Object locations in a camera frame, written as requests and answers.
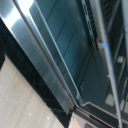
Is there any black oven tray rack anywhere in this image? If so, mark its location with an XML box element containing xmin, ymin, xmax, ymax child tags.
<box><xmin>79</xmin><ymin>0</ymin><xmax>128</xmax><ymax>128</ymax></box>

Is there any black oven door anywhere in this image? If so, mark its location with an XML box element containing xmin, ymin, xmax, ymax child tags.
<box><xmin>0</xmin><ymin>0</ymin><xmax>81</xmax><ymax>128</ymax></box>

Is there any black dish rack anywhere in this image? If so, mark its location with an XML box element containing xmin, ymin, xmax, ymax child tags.
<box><xmin>0</xmin><ymin>0</ymin><xmax>128</xmax><ymax>128</ymax></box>

